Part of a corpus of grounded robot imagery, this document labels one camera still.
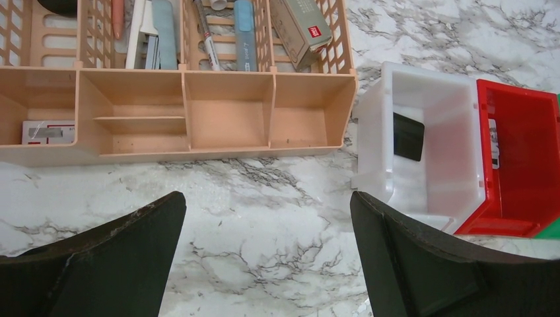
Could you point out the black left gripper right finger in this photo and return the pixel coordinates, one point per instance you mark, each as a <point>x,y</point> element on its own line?
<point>413,269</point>

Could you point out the black white marker pen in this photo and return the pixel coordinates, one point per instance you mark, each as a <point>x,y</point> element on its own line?
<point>207,36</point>

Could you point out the grey staples box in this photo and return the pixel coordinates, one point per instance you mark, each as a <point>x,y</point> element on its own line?
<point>302,28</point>

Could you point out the red black stamp left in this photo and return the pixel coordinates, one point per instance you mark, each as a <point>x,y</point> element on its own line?
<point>65,8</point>

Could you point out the light blue stapler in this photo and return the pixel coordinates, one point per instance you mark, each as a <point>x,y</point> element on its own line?
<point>152,38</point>

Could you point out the green plastic bin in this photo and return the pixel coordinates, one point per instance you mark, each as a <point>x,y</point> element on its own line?
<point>545,162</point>

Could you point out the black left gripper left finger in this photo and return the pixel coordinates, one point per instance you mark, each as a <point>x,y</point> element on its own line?
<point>119,268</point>

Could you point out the small staple box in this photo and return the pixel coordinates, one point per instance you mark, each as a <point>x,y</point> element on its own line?
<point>49,132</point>

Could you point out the peach plastic desk organizer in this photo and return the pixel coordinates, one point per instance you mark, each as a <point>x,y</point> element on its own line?
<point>135,115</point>

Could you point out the white plastic bin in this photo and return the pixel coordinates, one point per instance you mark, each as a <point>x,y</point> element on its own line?
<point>447,185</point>

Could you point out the orange pen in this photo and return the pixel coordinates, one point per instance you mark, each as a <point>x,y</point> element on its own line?
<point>118,12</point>

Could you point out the red plastic bin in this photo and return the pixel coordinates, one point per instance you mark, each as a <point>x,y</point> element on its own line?
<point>511,203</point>

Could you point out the blue highlighter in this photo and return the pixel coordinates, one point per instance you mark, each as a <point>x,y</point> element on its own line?
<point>244,28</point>

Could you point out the black card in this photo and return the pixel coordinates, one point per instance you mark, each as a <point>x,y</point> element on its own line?
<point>408,137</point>

